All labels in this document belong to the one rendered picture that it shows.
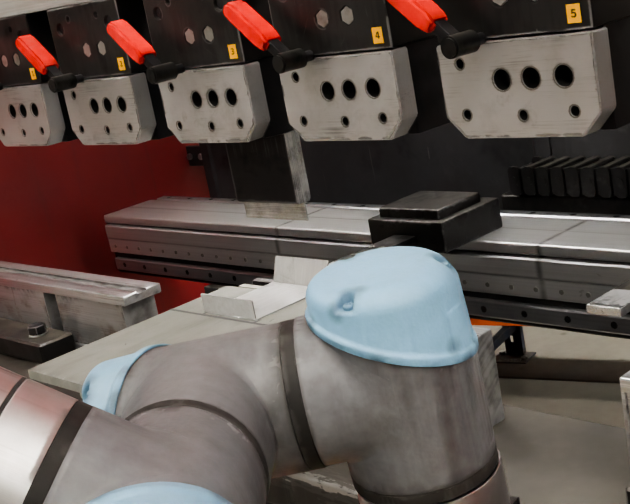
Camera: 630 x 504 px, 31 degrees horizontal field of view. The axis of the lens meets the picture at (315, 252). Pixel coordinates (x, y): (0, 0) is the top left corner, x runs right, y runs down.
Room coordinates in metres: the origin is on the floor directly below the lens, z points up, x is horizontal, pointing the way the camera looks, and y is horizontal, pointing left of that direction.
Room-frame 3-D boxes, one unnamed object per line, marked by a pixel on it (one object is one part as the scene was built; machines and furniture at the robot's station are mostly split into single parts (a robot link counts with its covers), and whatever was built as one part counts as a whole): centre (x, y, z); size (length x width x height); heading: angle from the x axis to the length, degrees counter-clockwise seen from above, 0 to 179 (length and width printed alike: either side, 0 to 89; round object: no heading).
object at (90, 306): (1.61, 0.39, 0.92); 0.50 x 0.06 x 0.10; 41
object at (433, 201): (1.29, -0.09, 1.01); 0.26 x 0.12 x 0.05; 131
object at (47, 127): (1.51, 0.31, 1.26); 0.15 x 0.09 x 0.17; 41
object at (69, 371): (1.10, 0.15, 1.00); 0.26 x 0.18 x 0.01; 131
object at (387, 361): (0.52, -0.03, 1.14); 0.09 x 0.08 x 0.11; 84
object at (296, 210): (1.19, 0.03, 1.13); 0.10 x 0.02 x 0.10; 41
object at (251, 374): (0.52, 0.07, 1.13); 0.11 x 0.11 x 0.08; 84
